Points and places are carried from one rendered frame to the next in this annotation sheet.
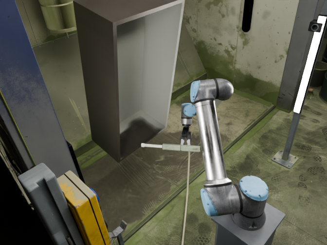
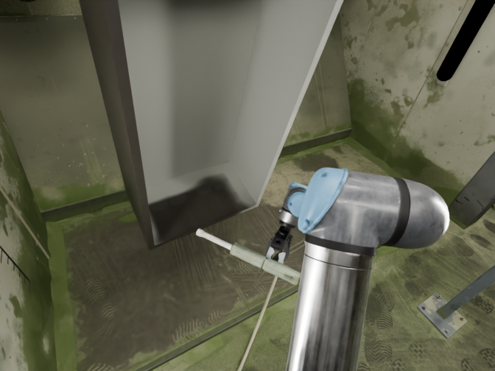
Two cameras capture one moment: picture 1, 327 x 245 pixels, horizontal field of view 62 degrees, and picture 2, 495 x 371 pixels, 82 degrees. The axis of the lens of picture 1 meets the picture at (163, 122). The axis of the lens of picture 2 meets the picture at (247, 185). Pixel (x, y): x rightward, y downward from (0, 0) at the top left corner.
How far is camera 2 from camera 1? 1.09 m
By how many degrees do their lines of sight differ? 9
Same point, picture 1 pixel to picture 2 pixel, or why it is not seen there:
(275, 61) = (476, 143)
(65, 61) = not seen: hidden behind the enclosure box
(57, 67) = not seen: hidden behind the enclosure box
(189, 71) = (326, 120)
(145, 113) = (232, 170)
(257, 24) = (469, 72)
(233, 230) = not seen: outside the picture
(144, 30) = (260, 14)
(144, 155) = (217, 230)
